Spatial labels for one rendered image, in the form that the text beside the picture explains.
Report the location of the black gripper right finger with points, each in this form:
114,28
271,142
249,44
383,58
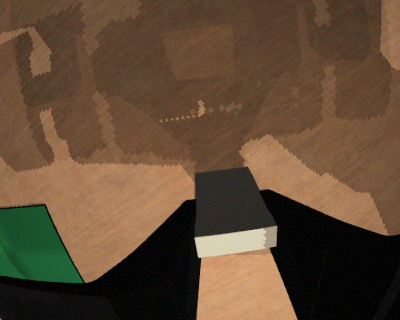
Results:
332,270

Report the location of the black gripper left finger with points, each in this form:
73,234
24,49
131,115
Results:
159,280

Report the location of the green flat square mat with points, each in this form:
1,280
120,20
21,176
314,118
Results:
31,248

